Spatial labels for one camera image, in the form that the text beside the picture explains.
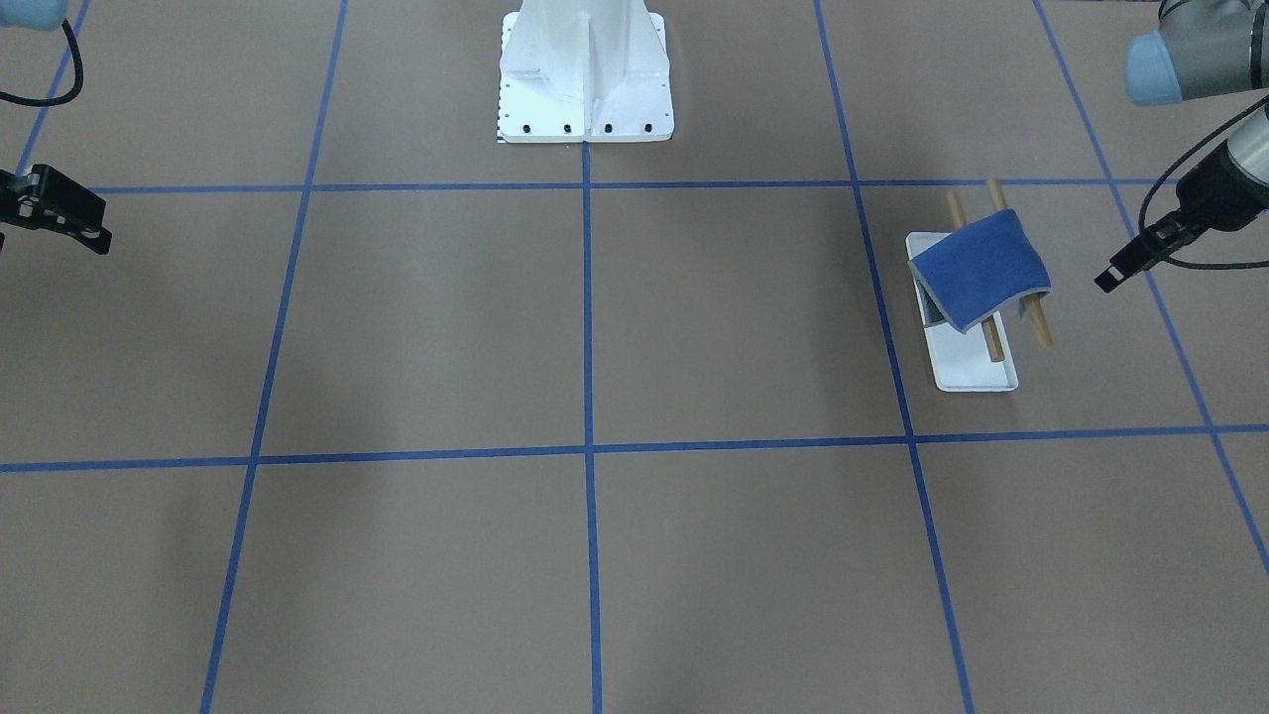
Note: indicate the blue towel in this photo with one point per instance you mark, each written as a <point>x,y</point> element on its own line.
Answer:
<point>970,274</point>

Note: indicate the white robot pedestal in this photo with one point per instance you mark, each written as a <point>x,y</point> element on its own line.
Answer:
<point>584,71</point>

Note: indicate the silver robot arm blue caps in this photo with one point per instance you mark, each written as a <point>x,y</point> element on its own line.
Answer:
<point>1202,49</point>

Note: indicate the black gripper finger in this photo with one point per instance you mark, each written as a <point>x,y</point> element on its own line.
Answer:
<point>1122,267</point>

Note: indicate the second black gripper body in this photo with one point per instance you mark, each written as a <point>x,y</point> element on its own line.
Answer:
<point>59,206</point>

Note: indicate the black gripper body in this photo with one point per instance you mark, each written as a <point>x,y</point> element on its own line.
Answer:
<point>1215,204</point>

